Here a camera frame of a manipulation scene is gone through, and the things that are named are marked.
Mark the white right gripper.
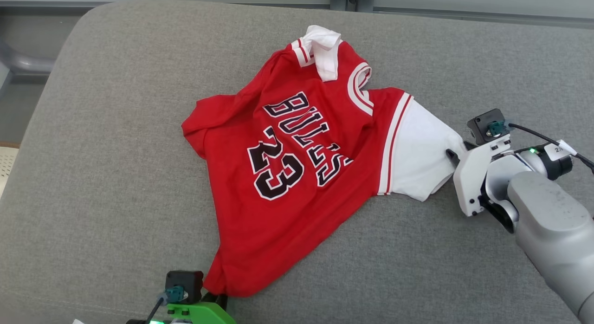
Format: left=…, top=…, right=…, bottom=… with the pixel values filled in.
left=445, top=134, right=512, bottom=218

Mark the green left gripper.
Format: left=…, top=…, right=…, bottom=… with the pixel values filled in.
left=166, top=292, right=237, bottom=324

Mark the red and white basketball jersey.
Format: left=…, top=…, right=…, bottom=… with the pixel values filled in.
left=181, top=25, right=467, bottom=298

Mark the beige fabric mat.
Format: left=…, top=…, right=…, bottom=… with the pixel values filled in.
left=0, top=0, right=594, bottom=324

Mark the white plastic laundry basket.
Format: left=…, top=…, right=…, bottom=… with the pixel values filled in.
left=0, top=146, right=20, bottom=197

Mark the grey curved pipe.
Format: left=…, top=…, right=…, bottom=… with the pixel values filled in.
left=0, top=40, right=55, bottom=75

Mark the grey partition base rail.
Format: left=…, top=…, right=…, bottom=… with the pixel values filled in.
left=374, top=7, right=594, bottom=30

